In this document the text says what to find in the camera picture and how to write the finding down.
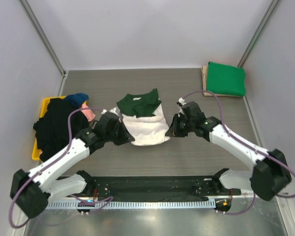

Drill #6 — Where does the black t-shirt in bin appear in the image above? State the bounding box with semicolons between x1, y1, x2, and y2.
33;98;80;162

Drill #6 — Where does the yellow plastic bin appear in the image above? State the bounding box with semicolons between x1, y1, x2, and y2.
31;96;65;161

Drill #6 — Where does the slotted cable duct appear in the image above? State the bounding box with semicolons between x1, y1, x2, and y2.
46;199;216;210

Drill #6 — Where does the pink garment in bin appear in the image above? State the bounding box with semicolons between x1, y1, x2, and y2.
81;103;96;122

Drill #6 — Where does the white and green raglan t-shirt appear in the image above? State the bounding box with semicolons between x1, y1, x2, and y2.
117;88;170;147

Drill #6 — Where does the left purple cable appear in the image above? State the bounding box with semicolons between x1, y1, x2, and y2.
9;107;114;229

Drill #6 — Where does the blue garment in bin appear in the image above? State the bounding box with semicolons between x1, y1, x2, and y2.
64;93;89;107

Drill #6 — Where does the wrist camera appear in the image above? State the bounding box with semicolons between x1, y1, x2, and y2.
177;97;186;107
101;107;120;117

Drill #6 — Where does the folded bright green t-shirt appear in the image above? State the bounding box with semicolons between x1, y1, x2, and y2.
206;62;246;97

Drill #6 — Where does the purple cable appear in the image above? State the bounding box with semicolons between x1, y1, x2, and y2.
178;90;295;216
9;107;114;229

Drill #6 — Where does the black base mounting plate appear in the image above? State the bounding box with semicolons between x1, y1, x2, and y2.
75;176;241;203

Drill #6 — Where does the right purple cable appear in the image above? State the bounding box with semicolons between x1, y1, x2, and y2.
178;90;295;216

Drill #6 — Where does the aluminium corner post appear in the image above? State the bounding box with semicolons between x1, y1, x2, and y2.
18;0;67;77
237;0;282;68

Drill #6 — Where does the left aluminium corner post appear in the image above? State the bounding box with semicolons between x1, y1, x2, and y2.
18;0;67;77

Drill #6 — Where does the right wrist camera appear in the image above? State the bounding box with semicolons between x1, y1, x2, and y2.
177;97;186;107

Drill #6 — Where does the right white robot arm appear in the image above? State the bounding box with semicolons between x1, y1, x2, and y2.
166;99;292;201

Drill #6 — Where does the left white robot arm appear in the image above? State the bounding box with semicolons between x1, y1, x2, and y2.
10;112;134;219

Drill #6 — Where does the folded beige t-shirt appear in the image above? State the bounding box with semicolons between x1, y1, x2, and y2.
201;65;238;97

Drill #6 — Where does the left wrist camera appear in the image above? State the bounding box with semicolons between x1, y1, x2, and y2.
101;107;120;117

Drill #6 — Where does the right aluminium corner post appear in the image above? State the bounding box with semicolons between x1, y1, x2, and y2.
237;0;282;68

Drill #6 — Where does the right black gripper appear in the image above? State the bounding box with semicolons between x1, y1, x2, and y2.
166;114;195;138

